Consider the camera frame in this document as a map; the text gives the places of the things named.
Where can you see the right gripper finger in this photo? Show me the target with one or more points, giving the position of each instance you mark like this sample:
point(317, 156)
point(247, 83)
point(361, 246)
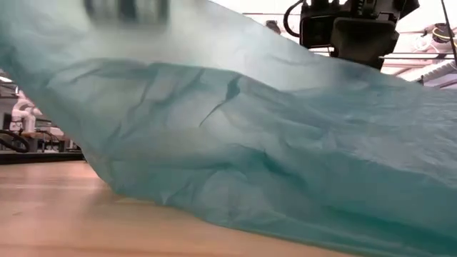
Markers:
point(364, 39)

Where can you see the teal bag stack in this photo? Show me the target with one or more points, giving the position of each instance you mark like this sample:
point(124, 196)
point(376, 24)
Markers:
point(214, 142)

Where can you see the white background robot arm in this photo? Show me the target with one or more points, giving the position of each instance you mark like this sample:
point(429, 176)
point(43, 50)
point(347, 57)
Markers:
point(21, 114)

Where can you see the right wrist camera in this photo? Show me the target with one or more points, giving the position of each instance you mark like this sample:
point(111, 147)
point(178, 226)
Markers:
point(316, 32)

